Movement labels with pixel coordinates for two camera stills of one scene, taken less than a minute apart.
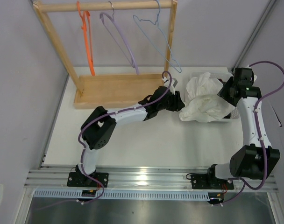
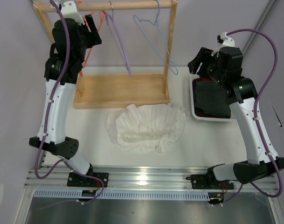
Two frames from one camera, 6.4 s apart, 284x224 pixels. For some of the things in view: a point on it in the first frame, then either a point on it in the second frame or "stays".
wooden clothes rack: x=108 y=92 stays
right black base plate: x=204 y=181 stays
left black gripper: x=177 y=103 → x=94 y=39
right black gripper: x=223 y=92 → x=204 y=56
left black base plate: x=77 y=179 stays
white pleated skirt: x=203 y=104 → x=146 y=128
